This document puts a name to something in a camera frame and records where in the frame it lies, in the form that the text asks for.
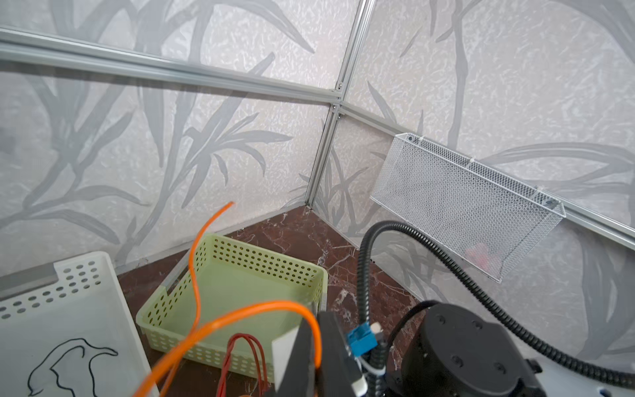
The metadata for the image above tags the red cable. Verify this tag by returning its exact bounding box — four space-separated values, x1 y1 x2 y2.
215 332 271 397

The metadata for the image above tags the black thin cable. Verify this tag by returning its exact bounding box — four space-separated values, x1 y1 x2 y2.
26 337 119 397

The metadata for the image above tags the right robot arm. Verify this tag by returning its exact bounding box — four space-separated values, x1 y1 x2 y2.
385 301 634 396

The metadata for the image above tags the right light green basket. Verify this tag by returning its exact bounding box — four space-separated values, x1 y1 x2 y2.
136 234 328 381

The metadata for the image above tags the white perforated basket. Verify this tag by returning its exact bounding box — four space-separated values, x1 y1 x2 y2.
1 251 150 396

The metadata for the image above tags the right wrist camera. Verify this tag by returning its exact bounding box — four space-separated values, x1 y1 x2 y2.
265 312 386 396

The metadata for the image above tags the white wire mesh basket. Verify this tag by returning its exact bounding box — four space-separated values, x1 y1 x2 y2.
371 133 567 282

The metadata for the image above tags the right arm conduit hose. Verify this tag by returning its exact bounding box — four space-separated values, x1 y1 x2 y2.
356 220 635 390

